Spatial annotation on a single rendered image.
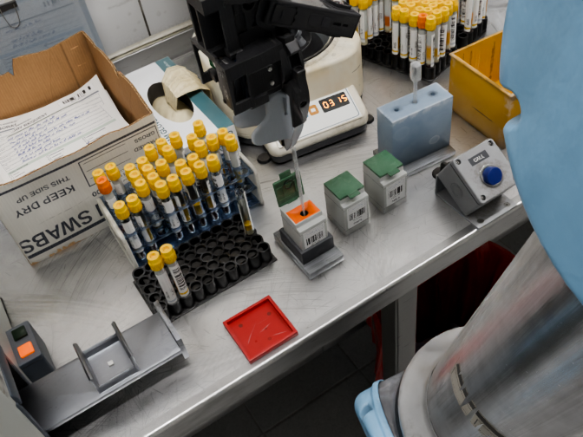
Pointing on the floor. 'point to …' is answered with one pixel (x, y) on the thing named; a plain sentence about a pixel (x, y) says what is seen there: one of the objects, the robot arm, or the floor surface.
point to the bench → (348, 314)
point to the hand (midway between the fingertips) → (290, 134)
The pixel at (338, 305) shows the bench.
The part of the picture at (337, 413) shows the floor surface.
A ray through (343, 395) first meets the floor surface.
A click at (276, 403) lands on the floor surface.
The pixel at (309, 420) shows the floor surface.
